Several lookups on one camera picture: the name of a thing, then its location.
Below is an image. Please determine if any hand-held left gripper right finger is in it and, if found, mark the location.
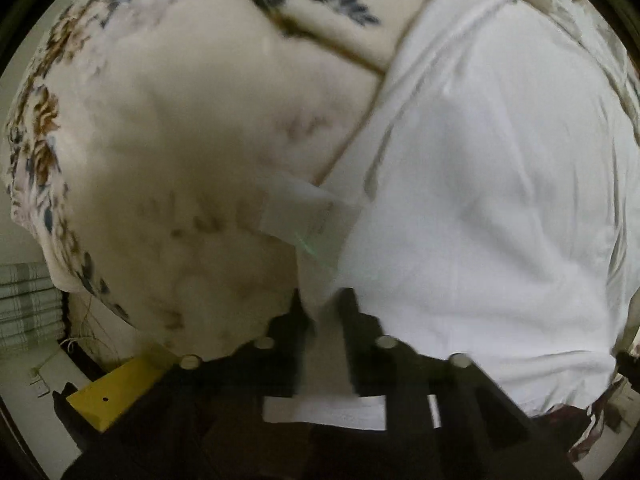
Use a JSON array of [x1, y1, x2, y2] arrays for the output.
[[339, 287, 582, 480]]

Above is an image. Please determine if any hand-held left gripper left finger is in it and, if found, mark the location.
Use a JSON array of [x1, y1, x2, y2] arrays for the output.
[[120, 291, 317, 480]]

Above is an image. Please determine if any white small shirt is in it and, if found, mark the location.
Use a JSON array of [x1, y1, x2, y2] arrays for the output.
[[260, 0, 640, 417]]

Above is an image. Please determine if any yellow block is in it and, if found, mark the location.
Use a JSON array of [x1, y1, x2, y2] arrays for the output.
[[66, 355, 176, 433]]

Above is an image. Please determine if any floral printed blanket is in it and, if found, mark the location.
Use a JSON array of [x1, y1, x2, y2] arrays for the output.
[[4, 0, 640, 463]]

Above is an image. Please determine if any grey plaid folded cloth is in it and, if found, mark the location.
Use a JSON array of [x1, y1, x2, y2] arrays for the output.
[[0, 262, 67, 352]]

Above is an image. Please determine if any white wall socket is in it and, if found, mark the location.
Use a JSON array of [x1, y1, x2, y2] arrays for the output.
[[27, 366, 52, 397]]

